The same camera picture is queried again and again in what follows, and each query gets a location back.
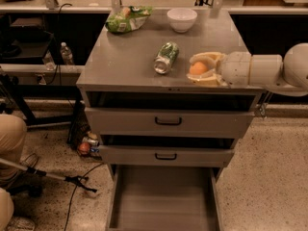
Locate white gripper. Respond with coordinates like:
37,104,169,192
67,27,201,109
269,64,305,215
187,52,252,88

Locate orange fruit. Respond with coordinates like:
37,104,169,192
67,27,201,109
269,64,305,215
190,62,208,75

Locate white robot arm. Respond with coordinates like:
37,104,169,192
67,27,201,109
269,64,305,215
187,43,308,96

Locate grey drawer cabinet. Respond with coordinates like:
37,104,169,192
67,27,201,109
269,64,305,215
76,7,270,181

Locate grey top drawer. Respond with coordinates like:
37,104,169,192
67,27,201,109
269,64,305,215
85,108,254,139

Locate grey middle drawer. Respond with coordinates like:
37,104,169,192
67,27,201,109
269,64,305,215
99,145,234,167

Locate grey open bottom drawer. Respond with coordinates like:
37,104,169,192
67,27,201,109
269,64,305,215
105,166,223,231

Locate green soda can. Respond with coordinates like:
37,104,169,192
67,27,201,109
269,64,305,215
153,41,179,74

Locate white bowl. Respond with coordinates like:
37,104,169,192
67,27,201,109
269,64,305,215
167,8,197,33

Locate green chip bag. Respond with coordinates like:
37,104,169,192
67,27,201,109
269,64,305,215
105,6,153,34

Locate silver can on floor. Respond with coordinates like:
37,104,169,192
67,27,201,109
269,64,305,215
82,137,99,146

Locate clear water bottle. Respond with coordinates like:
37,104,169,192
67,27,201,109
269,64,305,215
42,51,56,71
60,42,74,65

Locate red apple on floor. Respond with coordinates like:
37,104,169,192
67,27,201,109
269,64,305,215
78,142,90,155

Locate grabber reacher tool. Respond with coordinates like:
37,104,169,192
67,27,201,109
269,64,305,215
0,158,97,193

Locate black side table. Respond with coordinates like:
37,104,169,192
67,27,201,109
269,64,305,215
0,13,81,126

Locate grey sneaker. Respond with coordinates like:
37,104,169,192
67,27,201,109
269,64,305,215
20,153,39,169

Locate person leg beige trousers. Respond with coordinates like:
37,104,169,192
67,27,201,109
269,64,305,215
0,114,27,189

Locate person knee beige trousers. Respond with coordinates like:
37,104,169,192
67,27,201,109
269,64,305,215
0,188,14,231

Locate black floor cable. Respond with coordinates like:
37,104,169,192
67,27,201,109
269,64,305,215
63,162,105,231

